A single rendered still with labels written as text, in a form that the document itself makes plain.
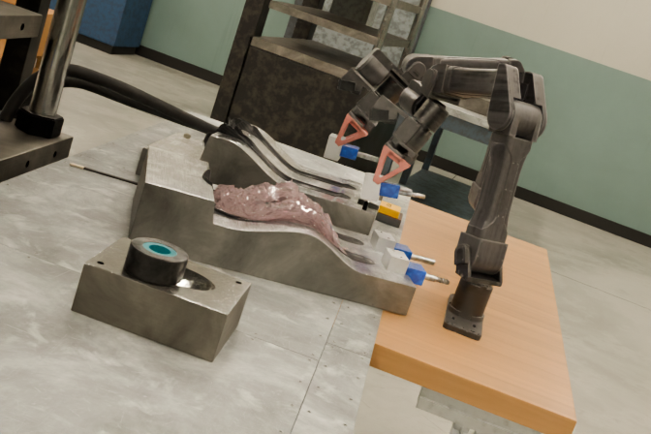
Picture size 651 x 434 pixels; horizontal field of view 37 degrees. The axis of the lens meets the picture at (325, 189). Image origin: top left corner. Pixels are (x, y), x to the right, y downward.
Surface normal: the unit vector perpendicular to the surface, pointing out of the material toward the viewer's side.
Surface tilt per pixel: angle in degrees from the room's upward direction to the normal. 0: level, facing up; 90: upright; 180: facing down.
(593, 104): 90
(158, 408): 0
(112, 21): 90
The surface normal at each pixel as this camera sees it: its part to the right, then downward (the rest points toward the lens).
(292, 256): 0.15, 0.27
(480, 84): -0.87, -0.13
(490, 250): 0.46, 0.19
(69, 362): 0.31, -0.93
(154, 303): -0.13, 0.18
